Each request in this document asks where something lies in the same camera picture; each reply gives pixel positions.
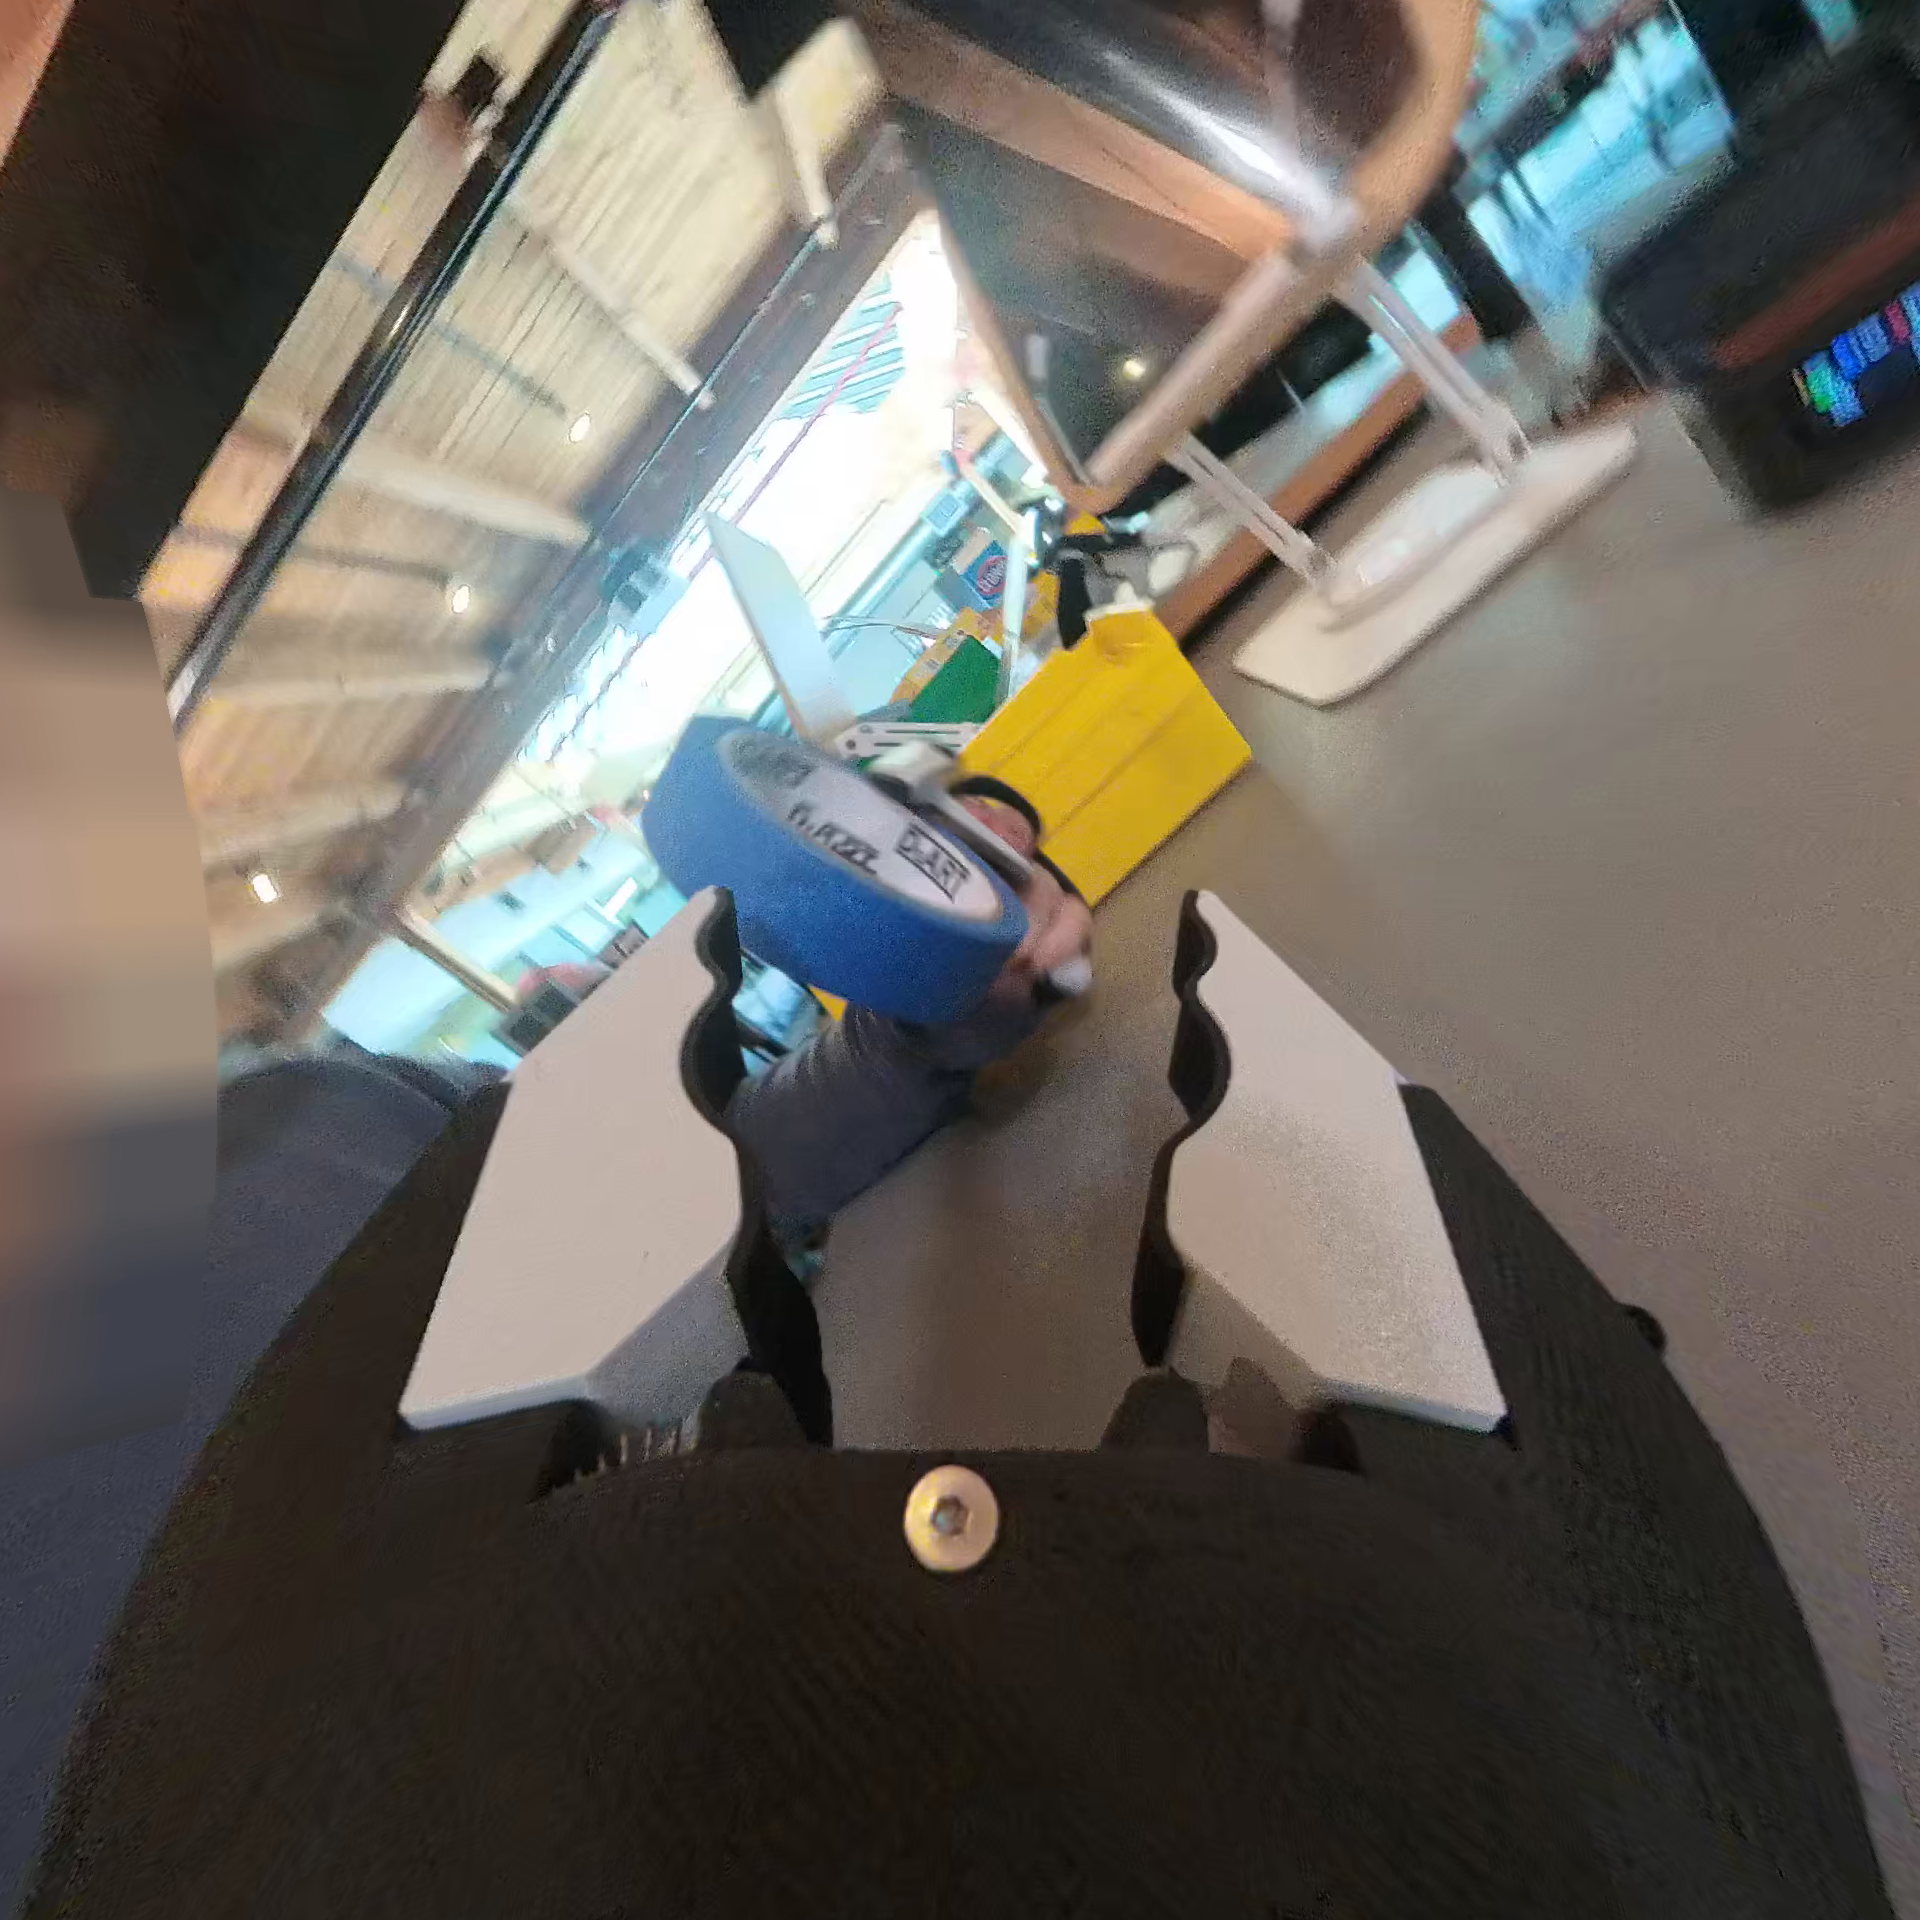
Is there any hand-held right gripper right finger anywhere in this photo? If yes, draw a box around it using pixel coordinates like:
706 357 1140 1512
1131 889 1509 1452

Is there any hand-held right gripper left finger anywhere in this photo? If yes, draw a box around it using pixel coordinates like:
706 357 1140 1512
399 884 835 1449

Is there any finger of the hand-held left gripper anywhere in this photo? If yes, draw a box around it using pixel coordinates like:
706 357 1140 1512
877 740 1042 893

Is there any yellow bin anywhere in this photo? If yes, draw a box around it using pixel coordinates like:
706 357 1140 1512
957 597 1258 911

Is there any blue tape roll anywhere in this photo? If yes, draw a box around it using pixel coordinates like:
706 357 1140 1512
639 716 1034 1032

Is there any person's left forearm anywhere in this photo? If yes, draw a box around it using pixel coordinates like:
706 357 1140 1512
729 974 1055 1250

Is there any person's left hand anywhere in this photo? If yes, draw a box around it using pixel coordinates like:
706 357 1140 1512
961 792 1097 1009

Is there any wood-framed mirror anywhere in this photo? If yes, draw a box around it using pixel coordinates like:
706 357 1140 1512
833 0 1488 502

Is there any black device with screen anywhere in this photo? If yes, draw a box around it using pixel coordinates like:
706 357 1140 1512
1603 194 1920 517

